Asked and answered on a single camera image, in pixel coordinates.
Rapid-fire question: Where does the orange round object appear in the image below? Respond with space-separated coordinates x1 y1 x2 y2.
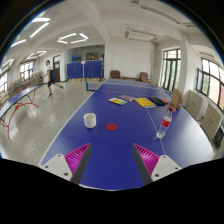
166 105 176 112

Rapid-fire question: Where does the grey booklet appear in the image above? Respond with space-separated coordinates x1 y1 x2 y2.
118 95 134 102

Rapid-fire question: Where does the blue partition screen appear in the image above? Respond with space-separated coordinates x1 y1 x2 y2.
67 60 102 79

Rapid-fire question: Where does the brown armchair left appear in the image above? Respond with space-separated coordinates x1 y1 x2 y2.
110 70 121 79

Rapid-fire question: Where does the colourful booklet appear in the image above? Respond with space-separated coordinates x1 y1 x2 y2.
108 97 127 106

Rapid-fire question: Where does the white cup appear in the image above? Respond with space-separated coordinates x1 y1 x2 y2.
83 113 96 128

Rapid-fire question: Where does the brown armchair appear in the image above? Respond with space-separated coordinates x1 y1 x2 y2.
140 72 151 83
110 70 121 79

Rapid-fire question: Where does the person in white shirt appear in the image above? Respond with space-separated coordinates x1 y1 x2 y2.
46 60 63 96

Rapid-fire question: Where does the white cabinet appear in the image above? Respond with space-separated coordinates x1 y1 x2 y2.
185 91 223 140

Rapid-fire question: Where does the red round coaster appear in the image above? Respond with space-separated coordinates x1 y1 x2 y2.
106 123 118 131

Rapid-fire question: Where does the clear plastic water bottle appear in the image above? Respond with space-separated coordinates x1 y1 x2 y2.
156 109 172 139

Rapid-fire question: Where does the brown armchair right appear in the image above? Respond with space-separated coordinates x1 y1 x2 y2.
140 72 151 83

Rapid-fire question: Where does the yellow book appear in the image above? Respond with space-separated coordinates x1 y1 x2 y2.
135 98 155 108

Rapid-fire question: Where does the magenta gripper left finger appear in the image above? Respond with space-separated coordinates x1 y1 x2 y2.
41 143 91 185

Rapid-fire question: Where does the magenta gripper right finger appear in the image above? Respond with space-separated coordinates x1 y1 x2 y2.
132 144 181 185

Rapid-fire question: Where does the cardboard box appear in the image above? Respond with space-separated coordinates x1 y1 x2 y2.
171 89 183 109

